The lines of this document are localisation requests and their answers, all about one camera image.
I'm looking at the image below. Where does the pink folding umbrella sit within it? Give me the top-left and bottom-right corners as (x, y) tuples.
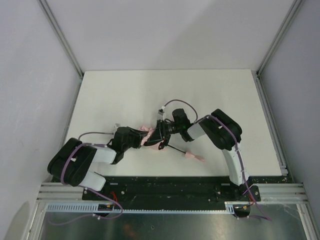
(139, 125), (205, 162)

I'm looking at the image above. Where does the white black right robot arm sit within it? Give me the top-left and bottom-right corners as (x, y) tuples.
(141, 108), (250, 191)

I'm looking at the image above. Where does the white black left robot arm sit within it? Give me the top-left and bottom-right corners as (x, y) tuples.
(47, 126), (153, 191)

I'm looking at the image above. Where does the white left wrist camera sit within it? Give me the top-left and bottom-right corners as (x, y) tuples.
(112, 123), (121, 135)

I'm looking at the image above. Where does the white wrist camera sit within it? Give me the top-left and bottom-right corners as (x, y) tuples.
(157, 106), (166, 120)
(112, 123), (121, 135)

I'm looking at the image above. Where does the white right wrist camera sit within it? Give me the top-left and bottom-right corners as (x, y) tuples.
(157, 106), (166, 120)

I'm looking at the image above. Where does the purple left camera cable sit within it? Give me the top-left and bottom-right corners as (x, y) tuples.
(59, 131), (113, 185)

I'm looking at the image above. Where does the purple camera cable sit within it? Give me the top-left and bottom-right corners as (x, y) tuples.
(59, 131), (113, 185)
(161, 99), (273, 222)

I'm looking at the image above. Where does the grey slotted cable duct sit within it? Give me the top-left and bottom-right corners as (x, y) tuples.
(44, 201), (237, 216)

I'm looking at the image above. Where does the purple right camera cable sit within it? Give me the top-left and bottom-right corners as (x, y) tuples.
(161, 99), (273, 222)

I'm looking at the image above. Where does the aluminium corner post left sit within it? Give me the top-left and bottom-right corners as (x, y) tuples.
(37, 0), (84, 80)

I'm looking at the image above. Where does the aluminium corner post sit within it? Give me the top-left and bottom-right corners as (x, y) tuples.
(37, 0), (84, 80)
(256, 0), (307, 78)

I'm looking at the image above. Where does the aluminium corner post right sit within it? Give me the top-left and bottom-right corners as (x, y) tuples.
(256, 0), (307, 78)

